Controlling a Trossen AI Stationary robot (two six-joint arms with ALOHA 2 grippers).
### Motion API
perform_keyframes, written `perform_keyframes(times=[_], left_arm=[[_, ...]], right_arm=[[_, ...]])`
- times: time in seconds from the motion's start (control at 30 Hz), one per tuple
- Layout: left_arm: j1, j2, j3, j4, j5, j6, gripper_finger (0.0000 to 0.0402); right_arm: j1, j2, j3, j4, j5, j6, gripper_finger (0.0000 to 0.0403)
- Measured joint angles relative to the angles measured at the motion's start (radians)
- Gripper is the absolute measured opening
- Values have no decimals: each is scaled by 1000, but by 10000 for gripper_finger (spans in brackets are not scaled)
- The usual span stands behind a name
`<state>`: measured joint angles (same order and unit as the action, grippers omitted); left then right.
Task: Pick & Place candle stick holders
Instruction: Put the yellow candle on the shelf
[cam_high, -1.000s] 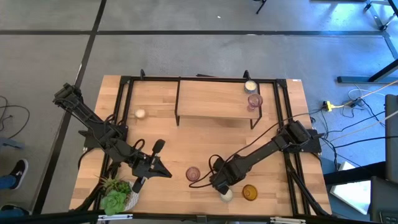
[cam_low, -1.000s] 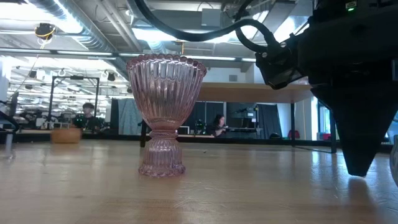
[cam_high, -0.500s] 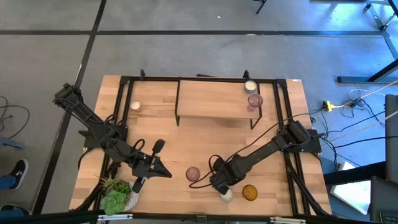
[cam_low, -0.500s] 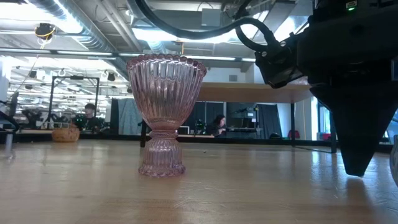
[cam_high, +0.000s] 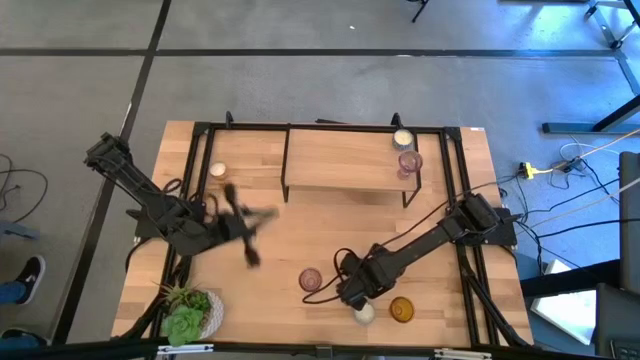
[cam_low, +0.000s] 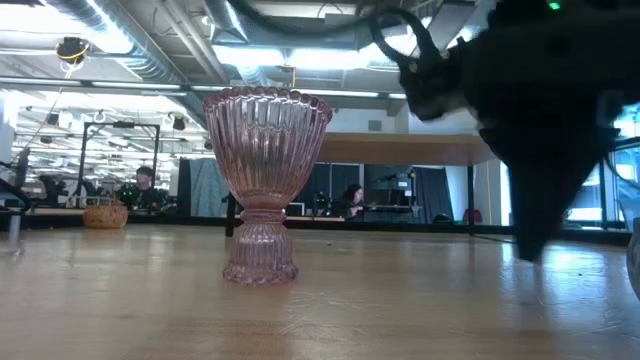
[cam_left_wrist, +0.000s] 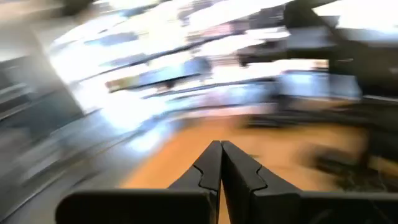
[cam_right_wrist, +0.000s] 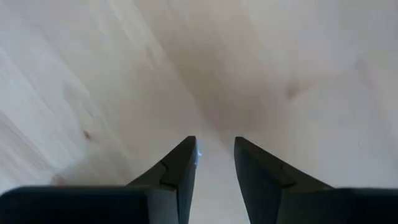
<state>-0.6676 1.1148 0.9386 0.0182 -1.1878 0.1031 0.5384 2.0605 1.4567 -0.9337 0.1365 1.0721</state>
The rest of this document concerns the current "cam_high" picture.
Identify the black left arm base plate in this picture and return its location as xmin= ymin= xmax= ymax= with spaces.
xmin=127 ymin=207 xmax=206 ymax=240

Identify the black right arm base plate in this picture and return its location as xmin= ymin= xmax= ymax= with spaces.
xmin=447 ymin=204 xmax=519 ymax=247

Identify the black table leg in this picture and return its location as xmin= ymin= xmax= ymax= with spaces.
xmin=592 ymin=93 xmax=640 ymax=133

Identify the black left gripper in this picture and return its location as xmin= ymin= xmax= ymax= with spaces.
xmin=214 ymin=183 xmax=280 ymax=269

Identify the white floor cable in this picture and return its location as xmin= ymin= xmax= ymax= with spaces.
xmin=558 ymin=141 xmax=601 ymax=161

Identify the grey cabinet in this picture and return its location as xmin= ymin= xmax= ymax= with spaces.
xmin=618 ymin=151 xmax=640 ymax=296

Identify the black horizontal metal beam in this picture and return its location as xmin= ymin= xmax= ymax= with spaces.
xmin=0 ymin=338 xmax=640 ymax=360

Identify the white plant pot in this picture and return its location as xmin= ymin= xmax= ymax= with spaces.
xmin=199 ymin=289 xmax=225 ymax=340

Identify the amber glass candle holder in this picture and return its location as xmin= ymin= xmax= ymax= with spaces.
xmin=389 ymin=296 xmax=416 ymax=324

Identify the person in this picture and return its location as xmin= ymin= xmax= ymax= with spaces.
xmin=0 ymin=254 xmax=47 ymax=351

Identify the pink glass candle holder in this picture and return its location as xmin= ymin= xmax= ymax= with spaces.
xmin=298 ymin=267 xmax=324 ymax=293
xmin=396 ymin=149 xmax=424 ymax=181

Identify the blue floor bar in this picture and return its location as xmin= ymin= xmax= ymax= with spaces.
xmin=542 ymin=121 xmax=640 ymax=135

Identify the green succulent plant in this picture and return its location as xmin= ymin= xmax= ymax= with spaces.
xmin=159 ymin=282 xmax=214 ymax=347

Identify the black metal table frame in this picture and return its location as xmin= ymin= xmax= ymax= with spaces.
xmin=112 ymin=110 xmax=534 ymax=351

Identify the black tripod leg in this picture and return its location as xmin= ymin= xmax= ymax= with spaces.
xmin=407 ymin=0 xmax=431 ymax=24

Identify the thin black floor cable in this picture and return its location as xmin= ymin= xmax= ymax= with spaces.
xmin=0 ymin=153 xmax=50 ymax=225

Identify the wooden shelf with black legs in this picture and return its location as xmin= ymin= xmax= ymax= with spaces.
xmin=278 ymin=127 xmax=422 ymax=209

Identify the white floor panel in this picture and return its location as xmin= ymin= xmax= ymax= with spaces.
xmin=529 ymin=259 xmax=599 ymax=346

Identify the grey metal stand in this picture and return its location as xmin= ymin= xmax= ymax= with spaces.
xmin=583 ymin=0 xmax=640 ymax=96

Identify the silver metal bracket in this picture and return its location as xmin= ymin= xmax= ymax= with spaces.
xmin=156 ymin=342 xmax=215 ymax=357
xmin=433 ymin=348 xmax=494 ymax=360

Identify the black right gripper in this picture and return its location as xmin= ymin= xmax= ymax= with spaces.
xmin=337 ymin=252 xmax=396 ymax=311

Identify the grey floor stand foot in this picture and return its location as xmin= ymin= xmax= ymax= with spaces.
xmin=0 ymin=218 xmax=40 ymax=241

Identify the black desk beam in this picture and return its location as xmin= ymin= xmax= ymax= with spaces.
xmin=519 ymin=258 xmax=621 ymax=300

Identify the dark grey box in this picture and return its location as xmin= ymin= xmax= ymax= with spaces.
xmin=593 ymin=282 xmax=640 ymax=359

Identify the yellow floor cable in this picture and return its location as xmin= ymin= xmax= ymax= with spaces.
xmin=534 ymin=127 xmax=640 ymax=175

